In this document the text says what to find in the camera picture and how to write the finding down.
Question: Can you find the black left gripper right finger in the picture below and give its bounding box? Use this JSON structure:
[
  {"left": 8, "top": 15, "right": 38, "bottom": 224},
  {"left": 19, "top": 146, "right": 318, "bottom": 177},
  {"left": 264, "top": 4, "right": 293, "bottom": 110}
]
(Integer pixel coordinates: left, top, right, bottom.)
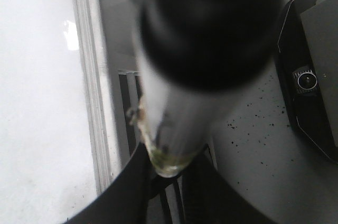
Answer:
[{"left": 182, "top": 147, "right": 275, "bottom": 223}]

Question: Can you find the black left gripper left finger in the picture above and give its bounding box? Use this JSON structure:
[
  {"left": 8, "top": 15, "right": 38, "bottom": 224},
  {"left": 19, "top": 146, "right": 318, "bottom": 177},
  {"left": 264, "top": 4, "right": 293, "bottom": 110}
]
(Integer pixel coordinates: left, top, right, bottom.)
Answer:
[{"left": 66, "top": 143, "right": 151, "bottom": 223}]

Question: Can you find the white whiteboard marker with tape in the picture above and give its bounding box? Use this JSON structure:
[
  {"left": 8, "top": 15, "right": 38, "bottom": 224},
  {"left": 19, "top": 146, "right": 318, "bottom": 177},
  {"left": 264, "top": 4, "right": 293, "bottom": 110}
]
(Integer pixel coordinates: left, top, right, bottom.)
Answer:
[{"left": 134, "top": 0, "right": 282, "bottom": 178}]

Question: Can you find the white whiteboard with metal frame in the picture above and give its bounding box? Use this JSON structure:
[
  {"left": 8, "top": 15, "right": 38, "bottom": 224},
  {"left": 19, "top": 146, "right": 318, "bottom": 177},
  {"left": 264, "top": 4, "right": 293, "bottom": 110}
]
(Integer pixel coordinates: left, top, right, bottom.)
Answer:
[{"left": 1, "top": 0, "right": 119, "bottom": 223}]

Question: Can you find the black front camera unit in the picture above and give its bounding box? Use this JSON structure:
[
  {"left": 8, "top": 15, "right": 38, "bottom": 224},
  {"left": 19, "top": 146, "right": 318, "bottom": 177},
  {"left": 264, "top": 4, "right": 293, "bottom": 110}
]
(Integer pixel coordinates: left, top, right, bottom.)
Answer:
[{"left": 275, "top": 0, "right": 337, "bottom": 163}]

